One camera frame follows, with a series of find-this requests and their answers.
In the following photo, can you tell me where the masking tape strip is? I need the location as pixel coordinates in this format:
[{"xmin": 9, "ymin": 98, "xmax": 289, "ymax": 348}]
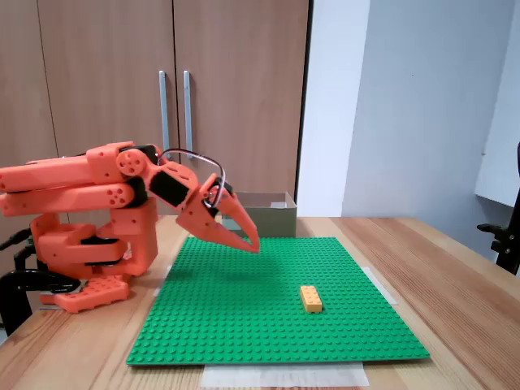
[
  {"xmin": 366, "ymin": 266, "xmax": 400, "ymax": 306},
  {"xmin": 201, "ymin": 362, "xmax": 371, "ymax": 389},
  {"xmin": 152, "ymin": 266, "xmax": 174, "ymax": 298}
]

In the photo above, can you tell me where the black table clamp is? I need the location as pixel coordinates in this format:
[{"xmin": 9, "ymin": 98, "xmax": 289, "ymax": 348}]
[{"xmin": 0, "ymin": 243, "xmax": 85, "ymax": 338}]

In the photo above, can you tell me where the gripper servo cable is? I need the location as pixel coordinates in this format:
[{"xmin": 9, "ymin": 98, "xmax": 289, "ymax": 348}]
[{"xmin": 156, "ymin": 148, "xmax": 228, "ymax": 209}]

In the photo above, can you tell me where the green lego baseplate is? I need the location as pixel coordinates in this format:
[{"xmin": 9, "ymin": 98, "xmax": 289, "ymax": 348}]
[{"xmin": 125, "ymin": 236, "xmax": 431, "ymax": 367}]

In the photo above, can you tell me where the black cable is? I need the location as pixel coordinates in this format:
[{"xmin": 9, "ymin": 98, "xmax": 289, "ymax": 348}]
[{"xmin": 0, "ymin": 228, "xmax": 33, "ymax": 251}]

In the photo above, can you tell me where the wooden cabinet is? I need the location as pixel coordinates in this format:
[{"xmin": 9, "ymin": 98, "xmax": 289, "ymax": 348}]
[{"xmin": 0, "ymin": 0, "xmax": 314, "ymax": 219}]

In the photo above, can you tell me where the brown cardboard box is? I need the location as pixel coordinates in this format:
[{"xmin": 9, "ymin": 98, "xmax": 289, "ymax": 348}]
[{"xmin": 221, "ymin": 191, "xmax": 298, "ymax": 241}]

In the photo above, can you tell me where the black chair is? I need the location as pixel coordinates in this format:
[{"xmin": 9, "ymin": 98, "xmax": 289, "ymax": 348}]
[{"xmin": 476, "ymin": 141, "xmax": 520, "ymax": 277}]

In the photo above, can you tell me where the yellow lego block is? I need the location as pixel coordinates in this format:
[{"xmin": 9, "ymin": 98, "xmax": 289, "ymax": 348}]
[{"xmin": 299, "ymin": 285, "xmax": 325, "ymax": 314}]

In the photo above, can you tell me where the metal cabinet handle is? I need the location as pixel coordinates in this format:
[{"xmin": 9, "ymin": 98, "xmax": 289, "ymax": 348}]
[
  {"xmin": 182, "ymin": 69, "xmax": 195, "ymax": 154},
  {"xmin": 158, "ymin": 70, "xmax": 171, "ymax": 154}
]

